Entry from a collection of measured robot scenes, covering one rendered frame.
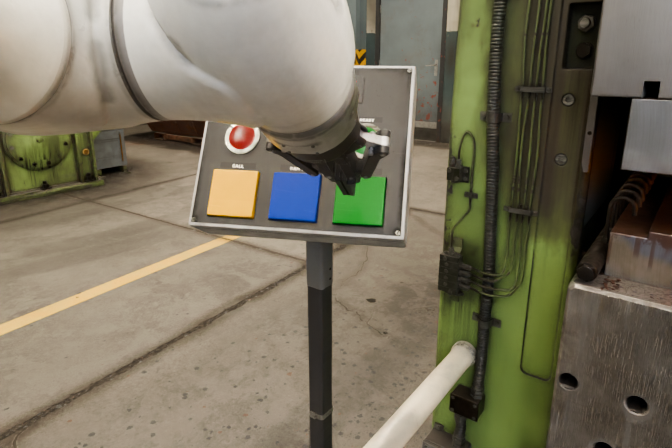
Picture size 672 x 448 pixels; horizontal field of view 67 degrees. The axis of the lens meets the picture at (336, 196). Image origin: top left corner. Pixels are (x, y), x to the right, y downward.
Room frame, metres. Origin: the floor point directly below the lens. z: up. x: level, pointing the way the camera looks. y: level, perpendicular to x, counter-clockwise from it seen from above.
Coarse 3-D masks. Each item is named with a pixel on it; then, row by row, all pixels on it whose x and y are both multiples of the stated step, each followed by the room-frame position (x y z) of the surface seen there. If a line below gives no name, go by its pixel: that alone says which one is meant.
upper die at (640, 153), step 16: (656, 96) 0.69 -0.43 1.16; (640, 112) 0.66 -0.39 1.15; (656, 112) 0.65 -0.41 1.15; (640, 128) 0.66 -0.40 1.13; (656, 128) 0.65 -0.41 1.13; (624, 144) 0.67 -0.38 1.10; (640, 144) 0.66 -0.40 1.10; (656, 144) 0.65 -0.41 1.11; (624, 160) 0.67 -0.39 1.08; (640, 160) 0.65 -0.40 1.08; (656, 160) 0.64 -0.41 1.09
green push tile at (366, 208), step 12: (360, 180) 0.74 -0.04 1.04; (372, 180) 0.73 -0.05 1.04; (384, 180) 0.73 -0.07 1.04; (336, 192) 0.73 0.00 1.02; (360, 192) 0.73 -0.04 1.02; (372, 192) 0.72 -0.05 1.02; (384, 192) 0.72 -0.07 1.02; (336, 204) 0.72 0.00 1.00; (348, 204) 0.72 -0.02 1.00; (360, 204) 0.72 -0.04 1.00; (372, 204) 0.72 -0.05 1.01; (384, 204) 0.72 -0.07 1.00; (336, 216) 0.72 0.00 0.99; (348, 216) 0.71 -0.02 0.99; (360, 216) 0.71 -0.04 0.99; (372, 216) 0.71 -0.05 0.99
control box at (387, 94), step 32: (384, 96) 0.81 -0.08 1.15; (224, 128) 0.83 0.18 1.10; (256, 128) 0.82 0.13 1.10; (384, 128) 0.78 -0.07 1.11; (224, 160) 0.80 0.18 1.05; (256, 160) 0.79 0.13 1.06; (384, 160) 0.75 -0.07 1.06; (320, 192) 0.75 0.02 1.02; (192, 224) 0.76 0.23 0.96; (224, 224) 0.75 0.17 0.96; (256, 224) 0.74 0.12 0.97; (288, 224) 0.73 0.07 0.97; (320, 224) 0.72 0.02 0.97; (384, 224) 0.70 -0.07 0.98
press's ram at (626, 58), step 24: (624, 0) 0.68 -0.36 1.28; (648, 0) 0.67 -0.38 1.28; (600, 24) 0.70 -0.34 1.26; (624, 24) 0.68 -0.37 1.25; (648, 24) 0.66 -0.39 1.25; (600, 48) 0.69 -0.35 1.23; (624, 48) 0.68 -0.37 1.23; (648, 48) 0.66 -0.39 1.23; (600, 72) 0.69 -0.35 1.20; (624, 72) 0.67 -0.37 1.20; (648, 72) 0.66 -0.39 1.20; (624, 96) 0.67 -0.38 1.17
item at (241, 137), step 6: (240, 126) 0.82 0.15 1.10; (234, 132) 0.82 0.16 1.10; (240, 132) 0.81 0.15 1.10; (246, 132) 0.81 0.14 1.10; (252, 132) 0.81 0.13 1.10; (234, 138) 0.81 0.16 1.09; (240, 138) 0.81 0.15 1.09; (246, 138) 0.81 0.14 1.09; (252, 138) 0.81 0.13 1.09; (234, 144) 0.81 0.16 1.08; (240, 144) 0.80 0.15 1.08; (246, 144) 0.80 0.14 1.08
